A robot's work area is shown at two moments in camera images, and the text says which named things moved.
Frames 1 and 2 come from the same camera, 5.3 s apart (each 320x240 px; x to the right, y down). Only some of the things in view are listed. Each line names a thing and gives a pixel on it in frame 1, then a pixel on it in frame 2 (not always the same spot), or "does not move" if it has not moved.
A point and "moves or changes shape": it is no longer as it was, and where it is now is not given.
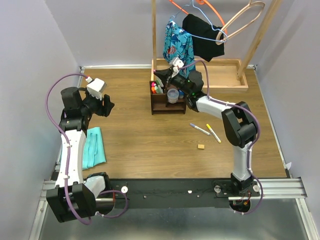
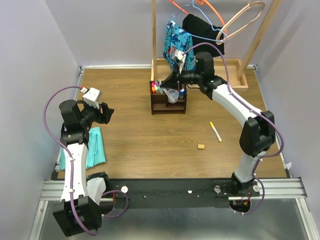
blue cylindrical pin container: (181, 94) does not move
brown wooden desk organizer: (160, 105) does not move
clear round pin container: (172, 94) does not move
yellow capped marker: (213, 133) moves or changes shape
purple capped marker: (200, 129) -> (167, 93)
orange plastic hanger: (202, 2) does not move
